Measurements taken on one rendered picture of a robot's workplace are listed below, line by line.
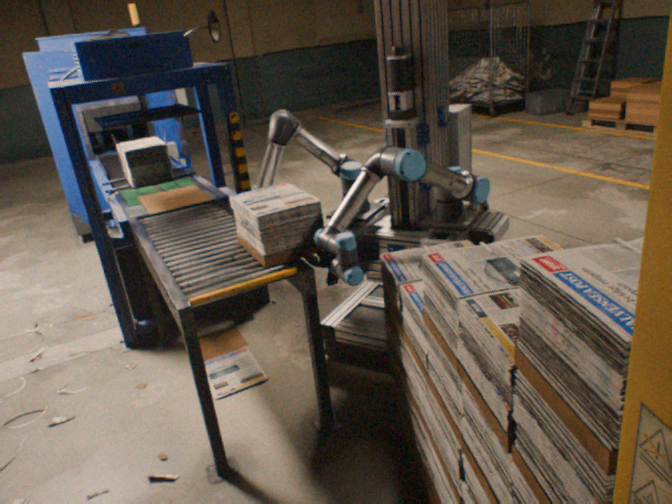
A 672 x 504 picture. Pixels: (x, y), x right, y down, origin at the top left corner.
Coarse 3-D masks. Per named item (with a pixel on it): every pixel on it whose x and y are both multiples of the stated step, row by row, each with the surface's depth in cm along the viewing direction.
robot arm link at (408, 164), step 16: (384, 160) 208; (400, 160) 202; (416, 160) 203; (400, 176) 204; (416, 176) 205; (432, 176) 214; (448, 176) 219; (464, 176) 226; (480, 176) 229; (464, 192) 227; (480, 192) 228
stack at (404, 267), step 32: (384, 256) 216; (416, 256) 213; (384, 288) 222; (416, 288) 187; (416, 320) 176; (416, 352) 181; (416, 384) 188; (448, 384) 153; (416, 416) 198; (480, 416) 129; (448, 448) 159; (480, 448) 132
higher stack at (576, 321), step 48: (528, 288) 93; (576, 288) 81; (624, 288) 80; (528, 336) 95; (576, 336) 80; (624, 336) 69; (528, 384) 99; (576, 384) 82; (624, 384) 71; (528, 432) 101; (576, 480) 85
